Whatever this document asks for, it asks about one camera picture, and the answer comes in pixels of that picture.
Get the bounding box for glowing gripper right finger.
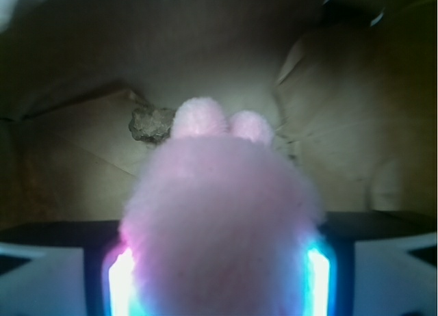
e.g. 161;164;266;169
305;211;437;315

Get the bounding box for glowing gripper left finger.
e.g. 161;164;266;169
1;220;137;315

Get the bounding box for pink plush bunny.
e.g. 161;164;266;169
120;97;324;315

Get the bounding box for brown rock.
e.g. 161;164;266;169
129;107;175;144

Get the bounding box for brown paper bag liner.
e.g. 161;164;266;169
1;0;437;228

